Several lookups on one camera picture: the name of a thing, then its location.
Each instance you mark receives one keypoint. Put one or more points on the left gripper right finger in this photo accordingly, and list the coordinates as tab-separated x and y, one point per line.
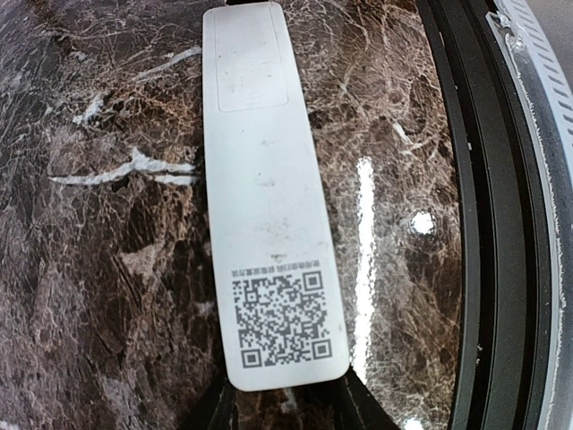
360	410

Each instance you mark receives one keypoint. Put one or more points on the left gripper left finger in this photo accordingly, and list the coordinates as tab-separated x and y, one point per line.
215	409

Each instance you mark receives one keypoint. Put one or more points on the white remote control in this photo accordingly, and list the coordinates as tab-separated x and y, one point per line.
279	300

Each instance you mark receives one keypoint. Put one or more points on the white battery cover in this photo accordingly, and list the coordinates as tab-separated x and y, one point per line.
248	63

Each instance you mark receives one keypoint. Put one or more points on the black curved table rail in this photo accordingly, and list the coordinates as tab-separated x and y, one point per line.
506	263

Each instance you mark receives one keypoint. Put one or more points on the grey slotted cable duct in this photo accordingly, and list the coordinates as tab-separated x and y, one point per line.
554	92

